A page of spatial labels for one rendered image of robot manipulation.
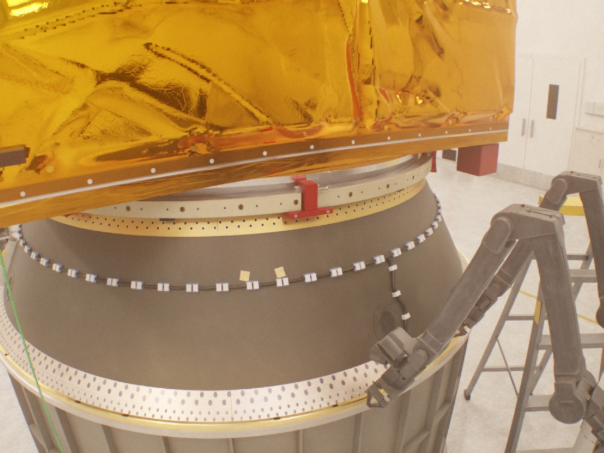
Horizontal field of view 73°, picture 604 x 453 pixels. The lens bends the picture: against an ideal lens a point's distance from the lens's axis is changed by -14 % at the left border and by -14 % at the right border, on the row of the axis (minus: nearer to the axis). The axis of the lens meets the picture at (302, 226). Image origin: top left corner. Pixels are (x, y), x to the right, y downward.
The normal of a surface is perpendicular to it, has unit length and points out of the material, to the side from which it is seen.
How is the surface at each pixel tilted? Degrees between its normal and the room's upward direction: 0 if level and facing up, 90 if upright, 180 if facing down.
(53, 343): 62
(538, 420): 0
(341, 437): 90
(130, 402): 43
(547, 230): 90
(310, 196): 90
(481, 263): 90
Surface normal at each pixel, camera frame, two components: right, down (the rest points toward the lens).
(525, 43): -0.80, 0.20
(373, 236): 0.55, -0.20
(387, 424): 0.54, 0.29
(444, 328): -0.64, 0.21
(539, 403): 0.00, -0.94
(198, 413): 0.04, -0.45
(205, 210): 0.10, 0.34
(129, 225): -0.17, -0.15
